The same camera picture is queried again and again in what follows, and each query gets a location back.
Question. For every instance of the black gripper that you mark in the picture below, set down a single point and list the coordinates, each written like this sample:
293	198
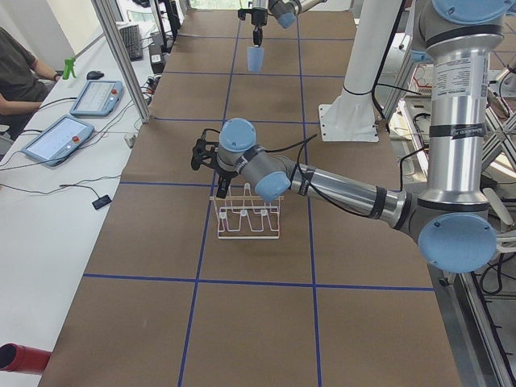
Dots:
257	18
225	174

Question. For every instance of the light blue plastic cup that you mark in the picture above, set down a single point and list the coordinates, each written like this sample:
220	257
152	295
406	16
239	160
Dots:
255	58

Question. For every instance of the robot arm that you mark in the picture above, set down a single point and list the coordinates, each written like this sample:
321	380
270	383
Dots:
448	220
284	12

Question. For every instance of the small black sensor puck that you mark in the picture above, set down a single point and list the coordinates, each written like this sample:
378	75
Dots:
101	202

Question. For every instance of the black keyboard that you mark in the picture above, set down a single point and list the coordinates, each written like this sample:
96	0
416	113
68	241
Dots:
132	41

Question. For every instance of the far blue teach pendant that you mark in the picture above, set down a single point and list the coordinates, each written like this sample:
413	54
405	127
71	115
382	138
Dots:
98	98

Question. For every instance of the blue teach pendant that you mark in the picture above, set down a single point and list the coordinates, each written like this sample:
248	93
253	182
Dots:
55	144
98	98

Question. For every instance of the black computer mouse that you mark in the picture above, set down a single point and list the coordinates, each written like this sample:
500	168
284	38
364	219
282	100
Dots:
94	75

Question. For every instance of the near blue teach pendant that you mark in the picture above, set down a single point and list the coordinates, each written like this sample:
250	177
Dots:
55	144

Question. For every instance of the green plastic clamp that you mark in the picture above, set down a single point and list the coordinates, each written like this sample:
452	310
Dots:
69	68

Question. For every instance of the seated person dark shirt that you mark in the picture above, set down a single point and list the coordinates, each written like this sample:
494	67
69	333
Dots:
22	89

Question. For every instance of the red cylinder object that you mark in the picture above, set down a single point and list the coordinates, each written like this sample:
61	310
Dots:
23	359

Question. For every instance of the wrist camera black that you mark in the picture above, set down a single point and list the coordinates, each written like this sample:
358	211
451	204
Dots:
205	152
242	13

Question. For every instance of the white wire cup holder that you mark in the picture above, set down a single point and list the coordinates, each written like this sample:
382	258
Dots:
247	216

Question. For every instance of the white camera mast pillar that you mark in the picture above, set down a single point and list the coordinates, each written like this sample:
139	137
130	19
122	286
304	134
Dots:
351	115

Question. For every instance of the aluminium frame post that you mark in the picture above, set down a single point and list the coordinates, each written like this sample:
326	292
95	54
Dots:
106	18

